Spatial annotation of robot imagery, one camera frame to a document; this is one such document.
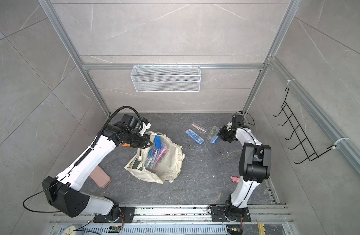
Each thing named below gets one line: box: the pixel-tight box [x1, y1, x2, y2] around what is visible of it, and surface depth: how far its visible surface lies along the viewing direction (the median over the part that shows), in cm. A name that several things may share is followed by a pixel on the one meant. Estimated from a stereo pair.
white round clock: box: [62, 225, 77, 235], surface depth 67 cm
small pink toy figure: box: [229, 175, 241, 184], surface depth 85 cm
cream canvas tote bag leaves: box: [124, 131, 185, 184], surface depth 82 cm
